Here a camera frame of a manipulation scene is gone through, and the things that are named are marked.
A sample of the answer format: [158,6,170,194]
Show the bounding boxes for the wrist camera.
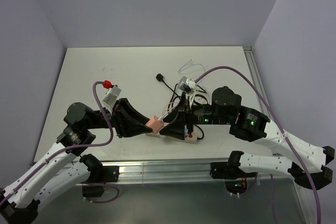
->
[102,80,121,110]
[177,76,207,106]

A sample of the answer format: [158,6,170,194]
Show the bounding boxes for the light blue charger cable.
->
[177,58,208,78]

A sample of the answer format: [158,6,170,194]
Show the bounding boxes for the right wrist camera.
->
[177,76,207,106]

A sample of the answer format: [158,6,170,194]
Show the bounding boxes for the beige power strip red sockets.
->
[145,133,198,144]

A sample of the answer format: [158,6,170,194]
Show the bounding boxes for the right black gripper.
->
[159,91,232,139]

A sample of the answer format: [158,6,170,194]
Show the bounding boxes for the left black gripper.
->
[85,98,153,137]

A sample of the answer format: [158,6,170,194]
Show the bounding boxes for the aluminium mounting rail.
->
[28,157,301,187]

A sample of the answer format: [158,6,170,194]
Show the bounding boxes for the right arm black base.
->
[209,151,258,198]

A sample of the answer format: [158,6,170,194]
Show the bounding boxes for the pink charger plug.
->
[145,116,164,134]

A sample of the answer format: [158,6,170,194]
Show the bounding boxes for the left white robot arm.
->
[1,98,152,223]

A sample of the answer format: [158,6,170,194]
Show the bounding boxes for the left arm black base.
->
[79,154,120,204]

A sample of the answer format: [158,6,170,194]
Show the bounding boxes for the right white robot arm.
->
[159,87,335,190]

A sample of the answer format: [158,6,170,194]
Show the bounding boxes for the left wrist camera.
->
[102,80,121,110]

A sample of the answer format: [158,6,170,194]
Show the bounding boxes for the black power strip cord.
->
[155,73,209,141]

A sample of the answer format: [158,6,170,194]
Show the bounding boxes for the right side aluminium rail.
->
[243,46,274,121]

